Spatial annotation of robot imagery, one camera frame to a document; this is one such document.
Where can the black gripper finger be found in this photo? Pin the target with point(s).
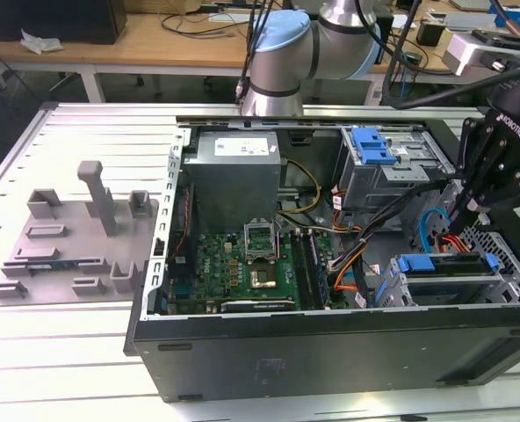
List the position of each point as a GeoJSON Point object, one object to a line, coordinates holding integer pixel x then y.
{"type": "Point", "coordinates": [514, 186]}
{"type": "Point", "coordinates": [479, 158]}

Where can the hard disk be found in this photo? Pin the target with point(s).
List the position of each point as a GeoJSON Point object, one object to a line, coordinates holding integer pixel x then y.
{"type": "Point", "coordinates": [422, 264]}

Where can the silver disk bay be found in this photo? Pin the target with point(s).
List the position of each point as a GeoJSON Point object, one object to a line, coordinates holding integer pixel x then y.
{"type": "Point", "coordinates": [508, 288]}

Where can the grey metal drive cage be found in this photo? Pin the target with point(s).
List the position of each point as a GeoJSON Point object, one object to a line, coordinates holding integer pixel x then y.
{"type": "Point", "coordinates": [374, 184]}

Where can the blue drive latch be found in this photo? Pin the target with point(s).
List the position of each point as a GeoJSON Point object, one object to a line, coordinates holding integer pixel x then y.
{"type": "Point", "coordinates": [367, 147]}

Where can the small black desk box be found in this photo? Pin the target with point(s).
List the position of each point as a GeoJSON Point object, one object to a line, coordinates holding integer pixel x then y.
{"type": "Point", "coordinates": [428, 33]}

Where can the green RAM stick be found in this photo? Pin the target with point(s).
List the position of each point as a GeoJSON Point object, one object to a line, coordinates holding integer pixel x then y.
{"type": "Point", "coordinates": [53, 266]}
{"type": "Point", "coordinates": [319, 268]}

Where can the black RAM slot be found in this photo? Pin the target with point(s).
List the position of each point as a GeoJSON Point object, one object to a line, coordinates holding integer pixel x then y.
{"type": "Point", "coordinates": [303, 272]}

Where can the CPU socket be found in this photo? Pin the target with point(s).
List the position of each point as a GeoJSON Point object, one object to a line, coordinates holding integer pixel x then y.
{"type": "Point", "coordinates": [263, 278]}

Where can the black open PC case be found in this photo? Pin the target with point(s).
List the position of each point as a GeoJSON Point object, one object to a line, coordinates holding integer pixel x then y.
{"type": "Point", "coordinates": [330, 360]}

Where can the grey power supply box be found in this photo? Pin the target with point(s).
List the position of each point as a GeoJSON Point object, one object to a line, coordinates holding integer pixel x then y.
{"type": "Point", "coordinates": [229, 189]}

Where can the black graphics card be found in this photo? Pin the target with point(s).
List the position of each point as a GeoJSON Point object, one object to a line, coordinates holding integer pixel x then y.
{"type": "Point", "coordinates": [260, 306]}

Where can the green motherboard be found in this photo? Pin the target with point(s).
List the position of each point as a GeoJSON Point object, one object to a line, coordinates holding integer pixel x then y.
{"type": "Point", "coordinates": [218, 264]}

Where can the black case fan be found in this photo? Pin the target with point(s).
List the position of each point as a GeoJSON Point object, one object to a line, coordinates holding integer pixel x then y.
{"type": "Point", "coordinates": [192, 246]}

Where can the wooden desk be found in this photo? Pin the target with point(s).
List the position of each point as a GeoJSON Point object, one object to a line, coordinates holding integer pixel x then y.
{"type": "Point", "coordinates": [154, 48]}

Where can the grey parts rack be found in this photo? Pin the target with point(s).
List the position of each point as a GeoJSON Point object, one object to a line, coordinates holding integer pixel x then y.
{"type": "Point", "coordinates": [67, 246]}

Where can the large black box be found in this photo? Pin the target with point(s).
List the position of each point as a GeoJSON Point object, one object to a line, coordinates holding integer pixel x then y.
{"type": "Point", "coordinates": [58, 17]}

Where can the crumpled clear plastic bag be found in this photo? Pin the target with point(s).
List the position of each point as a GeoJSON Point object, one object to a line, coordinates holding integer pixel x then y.
{"type": "Point", "coordinates": [40, 44]}

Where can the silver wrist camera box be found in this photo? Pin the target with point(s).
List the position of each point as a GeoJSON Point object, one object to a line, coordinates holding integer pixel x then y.
{"type": "Point", "coordinates": [462, 50]}

